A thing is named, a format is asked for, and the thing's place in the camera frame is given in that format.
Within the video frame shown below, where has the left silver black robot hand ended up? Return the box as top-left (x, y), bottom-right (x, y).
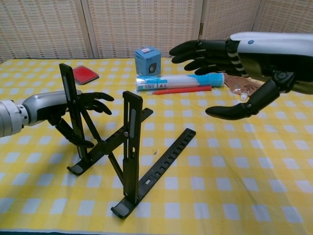
top-left (22, 89), bottom-right (115, 149)

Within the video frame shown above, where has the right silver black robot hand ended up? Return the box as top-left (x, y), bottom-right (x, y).
top-left (168, 31), bottom-right (313, 120)

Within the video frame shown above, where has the black folding laptop stand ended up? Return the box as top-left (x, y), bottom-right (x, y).
top-left (59, 63), bottom-right (197, 219)

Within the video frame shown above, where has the yellow white checkered tablecloth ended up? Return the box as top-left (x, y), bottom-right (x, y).
top-left (0, 55), bottom-right (313, 233)

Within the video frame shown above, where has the brown spouted refill pouch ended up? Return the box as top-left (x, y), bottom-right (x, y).
top-left (224, 73), bottom-right (266, 101)

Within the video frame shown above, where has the red card wallet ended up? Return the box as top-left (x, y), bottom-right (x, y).
top-left (72, 65), bottom-right (100, 86)

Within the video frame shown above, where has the blue white tube package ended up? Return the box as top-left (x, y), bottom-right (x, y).
top-left (135, 72), bottom-right (225, 93)

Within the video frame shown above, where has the red pen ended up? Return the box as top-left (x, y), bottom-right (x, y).
top-left (146, 85), bottom-right (212, 96)

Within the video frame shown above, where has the blue cube cardboard box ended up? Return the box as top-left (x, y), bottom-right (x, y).
top-left (134, 47), bottom-right (162, 76)

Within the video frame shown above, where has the beige woven folding screen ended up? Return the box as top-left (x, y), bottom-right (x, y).
top-left (0, 0), bottom-right (313, 61)

